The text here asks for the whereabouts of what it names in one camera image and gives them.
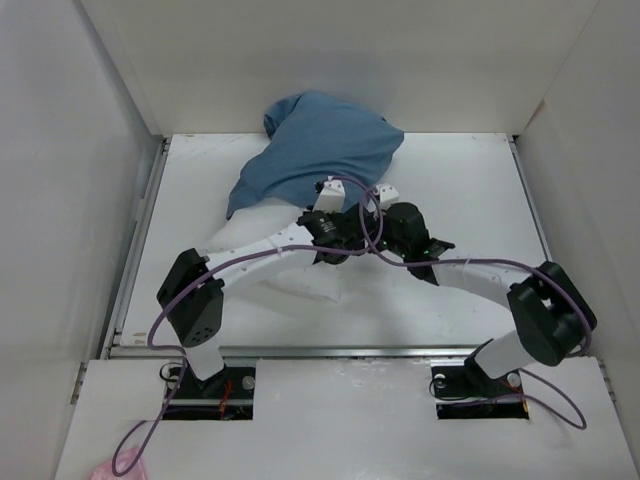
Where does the white pillow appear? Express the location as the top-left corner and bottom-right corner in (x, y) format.
(201, 198), (343, 303)

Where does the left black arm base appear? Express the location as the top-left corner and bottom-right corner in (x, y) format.
(162, 365), (256, 421)

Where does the blue pillowcase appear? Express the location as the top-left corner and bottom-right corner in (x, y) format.
(226, 91), (405, 218)

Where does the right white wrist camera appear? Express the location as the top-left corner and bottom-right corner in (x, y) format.
(372, 183), (400, 209)

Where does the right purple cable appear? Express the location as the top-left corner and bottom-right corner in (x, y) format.
(359, 185), (599, 431)

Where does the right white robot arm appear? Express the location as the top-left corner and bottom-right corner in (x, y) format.
(379, 202), (597, 394)

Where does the aluminium rail frame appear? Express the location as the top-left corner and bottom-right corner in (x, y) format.
(97, 133), (550, 360)

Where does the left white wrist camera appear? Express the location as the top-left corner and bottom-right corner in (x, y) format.
(313, 178), (346, 213)

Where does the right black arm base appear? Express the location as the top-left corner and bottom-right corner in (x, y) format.
(429, 365), (529, 420)

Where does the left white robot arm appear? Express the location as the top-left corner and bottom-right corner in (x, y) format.
(147, 207), (371, 397)

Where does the pink plastic bag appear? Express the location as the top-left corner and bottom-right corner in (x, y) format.
(88, 447), (147, 480)

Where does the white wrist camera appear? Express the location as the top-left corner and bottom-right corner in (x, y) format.
(313, 178), (346, 213)
(372, 183), (400, 209)

